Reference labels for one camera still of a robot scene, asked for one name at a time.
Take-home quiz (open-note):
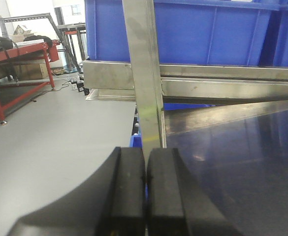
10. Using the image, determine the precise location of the blue plastic bin left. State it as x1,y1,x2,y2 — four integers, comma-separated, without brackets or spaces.
85,0,279,66

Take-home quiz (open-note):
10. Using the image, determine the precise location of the blue plastic bin middle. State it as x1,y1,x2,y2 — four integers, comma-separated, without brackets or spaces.
259,0,288,67

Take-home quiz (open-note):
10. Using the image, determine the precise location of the stainless steel shelf frame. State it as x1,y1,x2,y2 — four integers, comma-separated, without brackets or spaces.
83,0,288,148

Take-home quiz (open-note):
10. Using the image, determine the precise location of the blue bin lower shelf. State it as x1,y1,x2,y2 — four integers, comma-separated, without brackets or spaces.
129,134,142,148

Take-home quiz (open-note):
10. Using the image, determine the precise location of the cardboard box under workbench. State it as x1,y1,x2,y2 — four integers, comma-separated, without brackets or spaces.
14,63,48,81

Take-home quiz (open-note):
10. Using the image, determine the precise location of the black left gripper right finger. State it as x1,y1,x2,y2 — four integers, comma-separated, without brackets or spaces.
147,148,242,236

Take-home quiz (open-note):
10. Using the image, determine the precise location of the blue plastic bin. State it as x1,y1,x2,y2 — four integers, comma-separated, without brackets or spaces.
85,0,279,66
259,0,288,67

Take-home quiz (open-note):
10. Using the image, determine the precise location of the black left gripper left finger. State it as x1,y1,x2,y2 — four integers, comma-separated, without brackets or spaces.
8,147,146,236

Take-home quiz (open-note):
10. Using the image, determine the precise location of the red metal workbench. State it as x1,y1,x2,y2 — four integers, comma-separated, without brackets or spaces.
0,41,60,125

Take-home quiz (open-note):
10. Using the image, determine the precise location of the grey slotted metal rack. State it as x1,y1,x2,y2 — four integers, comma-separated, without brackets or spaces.
3,13,81,73

